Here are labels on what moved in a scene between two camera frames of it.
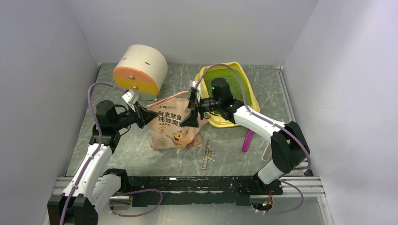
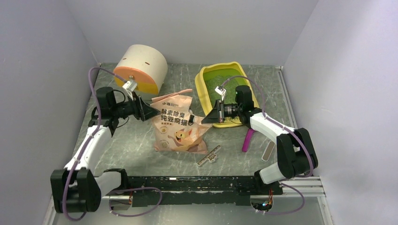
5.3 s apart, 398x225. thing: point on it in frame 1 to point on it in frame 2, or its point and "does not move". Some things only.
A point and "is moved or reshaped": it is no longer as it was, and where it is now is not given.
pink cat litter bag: [166, 131] is moved or reshaped
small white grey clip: [267, 153] does not move
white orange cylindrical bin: [143, 68] does not move
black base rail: [149, 191] does not move
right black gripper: [191, 120] to [213, 116]
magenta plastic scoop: [248, 137] does not move
